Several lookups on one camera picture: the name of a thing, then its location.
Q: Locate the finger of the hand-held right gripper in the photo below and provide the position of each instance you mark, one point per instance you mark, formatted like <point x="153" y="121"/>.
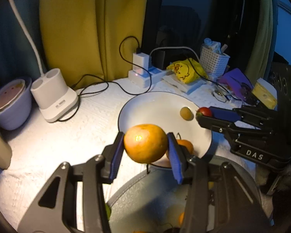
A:
<point x="224" y="114"/>
<point x="213" y="123"/>

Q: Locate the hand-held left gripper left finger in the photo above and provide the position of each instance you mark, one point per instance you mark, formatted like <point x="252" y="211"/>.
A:
<point x="117" y="155"/>

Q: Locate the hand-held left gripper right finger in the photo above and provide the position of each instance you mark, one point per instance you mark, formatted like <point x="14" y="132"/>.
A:
<point x="174" y="160"/>

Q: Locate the red cherry tomato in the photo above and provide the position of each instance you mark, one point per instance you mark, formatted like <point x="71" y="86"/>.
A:
<point x="205" y="111"/>

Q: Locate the olive longan fruit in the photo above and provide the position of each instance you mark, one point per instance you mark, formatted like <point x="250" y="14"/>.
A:
<point x="186" y="113"/>

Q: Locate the large orange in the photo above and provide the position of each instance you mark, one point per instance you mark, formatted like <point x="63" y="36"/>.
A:
<point x="145" y="143"/>

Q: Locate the grey round tray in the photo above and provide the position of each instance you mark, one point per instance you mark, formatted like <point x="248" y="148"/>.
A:
<point x="148" y="194"/>

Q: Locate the white plate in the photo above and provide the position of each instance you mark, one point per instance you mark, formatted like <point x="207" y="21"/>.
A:
<point x="148" y="111"/>

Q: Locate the eyeglasses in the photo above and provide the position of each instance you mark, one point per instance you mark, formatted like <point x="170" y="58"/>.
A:
<point x="219" y="95"/>

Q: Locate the purple pouch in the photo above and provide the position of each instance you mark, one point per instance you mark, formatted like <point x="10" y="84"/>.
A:
<point x="235" y="80"/>

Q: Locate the yellow tissue box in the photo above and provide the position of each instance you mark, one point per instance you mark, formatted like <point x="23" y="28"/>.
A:
<point x="265" y="93"/>

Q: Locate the white flat box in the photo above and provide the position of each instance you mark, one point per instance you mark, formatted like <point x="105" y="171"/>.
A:
<point x="186" y="87"/>

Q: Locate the white woven basket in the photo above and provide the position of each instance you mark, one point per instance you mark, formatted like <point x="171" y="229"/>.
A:
<point x="213" y="60"/>

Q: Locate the white textured tablecloth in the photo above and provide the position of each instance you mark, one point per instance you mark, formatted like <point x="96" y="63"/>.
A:
<point x="63" y="145"/>

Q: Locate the packets in basket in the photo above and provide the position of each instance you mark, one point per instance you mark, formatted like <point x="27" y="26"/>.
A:
<point x="212" y="44"/>

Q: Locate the white power strip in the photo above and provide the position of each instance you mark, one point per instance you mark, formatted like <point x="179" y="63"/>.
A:
<point x="148" y="77"/>

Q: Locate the black power adapter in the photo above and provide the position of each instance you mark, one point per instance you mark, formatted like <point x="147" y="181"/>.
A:
<point x="160" y="58"/>

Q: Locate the white desk lamp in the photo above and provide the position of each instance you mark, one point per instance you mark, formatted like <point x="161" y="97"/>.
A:
<point x="55" y="94"/>

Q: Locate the olive green curtain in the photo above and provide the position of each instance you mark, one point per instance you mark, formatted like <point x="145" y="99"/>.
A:
<point x="259" y="29"/>

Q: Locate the white charger plug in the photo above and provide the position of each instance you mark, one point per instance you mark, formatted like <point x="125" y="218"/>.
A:
<point x="140" y="63"/>

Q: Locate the dark glass window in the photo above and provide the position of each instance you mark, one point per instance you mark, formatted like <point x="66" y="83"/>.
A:
<point x="184" y="17"/>

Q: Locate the lavender bowl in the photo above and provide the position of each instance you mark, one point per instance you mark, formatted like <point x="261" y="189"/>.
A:
<point x="12" y="116"/>

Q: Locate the pink inner bowl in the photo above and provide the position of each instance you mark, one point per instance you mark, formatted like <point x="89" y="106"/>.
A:
<point x="7" y="93"/>

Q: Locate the yellow curtain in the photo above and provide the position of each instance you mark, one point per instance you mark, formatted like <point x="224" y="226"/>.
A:
<point x="87" y="29"/>

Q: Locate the blue curtain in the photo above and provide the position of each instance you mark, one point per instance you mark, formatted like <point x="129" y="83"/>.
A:
<point x="4" y="41"/>

